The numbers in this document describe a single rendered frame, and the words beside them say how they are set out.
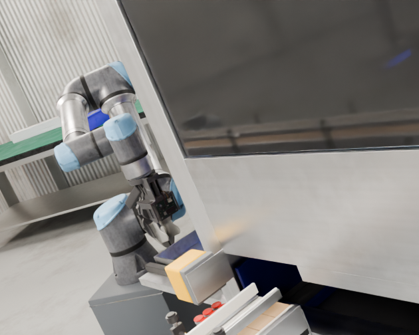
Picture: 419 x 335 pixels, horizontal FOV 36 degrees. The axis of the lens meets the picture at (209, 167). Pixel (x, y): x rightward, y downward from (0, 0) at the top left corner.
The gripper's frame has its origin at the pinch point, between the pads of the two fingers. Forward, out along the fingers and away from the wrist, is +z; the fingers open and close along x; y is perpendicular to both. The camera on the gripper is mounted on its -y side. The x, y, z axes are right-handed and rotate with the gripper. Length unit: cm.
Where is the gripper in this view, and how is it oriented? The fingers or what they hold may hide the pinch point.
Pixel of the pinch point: (167, 243)
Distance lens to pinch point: 166.6
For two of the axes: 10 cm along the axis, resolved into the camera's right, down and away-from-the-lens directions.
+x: 7.3, -4.5, 5.2
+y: 5.7, -0.1, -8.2
